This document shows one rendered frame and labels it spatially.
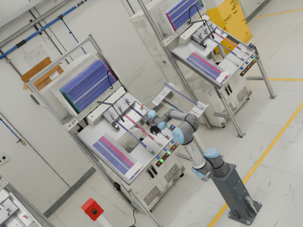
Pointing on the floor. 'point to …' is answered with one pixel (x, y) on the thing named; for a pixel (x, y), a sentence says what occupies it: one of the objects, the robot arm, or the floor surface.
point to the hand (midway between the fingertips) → (154, 133)
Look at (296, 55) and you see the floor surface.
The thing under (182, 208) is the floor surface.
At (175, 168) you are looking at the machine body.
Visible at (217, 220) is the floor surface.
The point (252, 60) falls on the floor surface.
